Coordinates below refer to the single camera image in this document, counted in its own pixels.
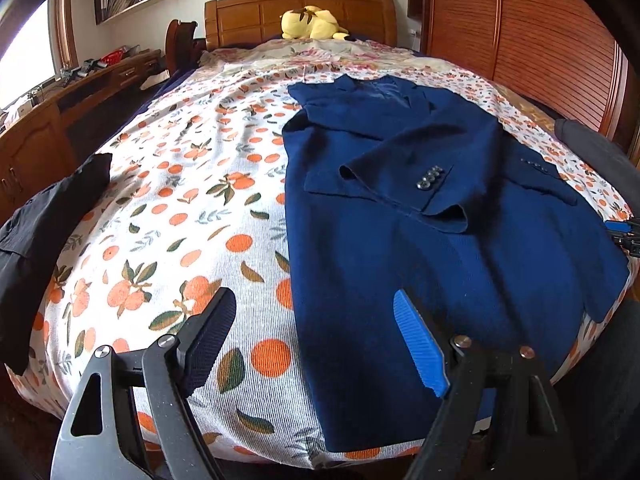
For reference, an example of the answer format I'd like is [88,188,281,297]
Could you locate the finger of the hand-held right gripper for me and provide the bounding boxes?
[602,217,640,260]

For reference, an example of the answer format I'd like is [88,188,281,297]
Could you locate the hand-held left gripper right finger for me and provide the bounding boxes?
[393,287,576,480]

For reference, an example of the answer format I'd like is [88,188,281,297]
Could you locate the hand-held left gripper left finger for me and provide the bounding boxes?
[50,287,237,480]

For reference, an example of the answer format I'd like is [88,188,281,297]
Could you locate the navy blue suit jacket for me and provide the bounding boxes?
[281,74,631,453]

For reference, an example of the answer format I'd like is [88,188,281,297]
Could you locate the grey folded garment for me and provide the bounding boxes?
[554,117,640,211]

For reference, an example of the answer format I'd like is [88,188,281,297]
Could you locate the orange fruit print bed sheet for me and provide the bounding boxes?
[7,57,633,466]

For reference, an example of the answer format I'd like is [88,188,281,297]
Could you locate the black folded garment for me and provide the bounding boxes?
[0,152,113,376]

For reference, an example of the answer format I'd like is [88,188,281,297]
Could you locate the wooden louvered wardrobe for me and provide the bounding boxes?
[407,0,633,151]

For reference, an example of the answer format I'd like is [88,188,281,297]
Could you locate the dark navy bed sheet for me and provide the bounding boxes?
[135,67,201,121]

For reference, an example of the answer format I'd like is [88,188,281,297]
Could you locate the wooden desk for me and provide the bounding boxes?
[0,49,168,226]

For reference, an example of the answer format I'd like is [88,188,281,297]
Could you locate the pink floral blanket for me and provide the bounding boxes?
[200,37,426,86]

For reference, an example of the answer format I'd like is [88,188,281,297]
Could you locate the wooden chair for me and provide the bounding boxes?
[165,19,207,78]

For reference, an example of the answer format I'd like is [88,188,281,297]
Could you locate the black devices on desk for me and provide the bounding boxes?
[62,59,108,81]

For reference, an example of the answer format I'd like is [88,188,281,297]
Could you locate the wooden bed headboard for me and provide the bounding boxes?
[204,0,398,51]

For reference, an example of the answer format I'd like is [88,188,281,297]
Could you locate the yellow plush toy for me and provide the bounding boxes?
[280,5,351,42]

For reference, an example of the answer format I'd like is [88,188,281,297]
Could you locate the window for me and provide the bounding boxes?
[0,0,76,111]

